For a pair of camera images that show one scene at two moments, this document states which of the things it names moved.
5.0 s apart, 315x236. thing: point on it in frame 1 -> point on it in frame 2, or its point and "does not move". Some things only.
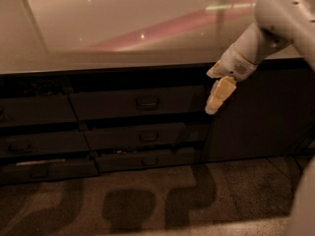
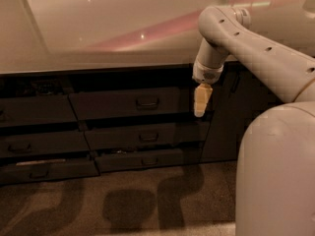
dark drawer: [139, 102] does not move
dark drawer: [149, 160] does not move
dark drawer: [21, 111] does not move
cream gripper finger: [221, 89] -> [202, 93]
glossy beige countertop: [65, 28] does not move
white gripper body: [233, 67] -> [207, 74]
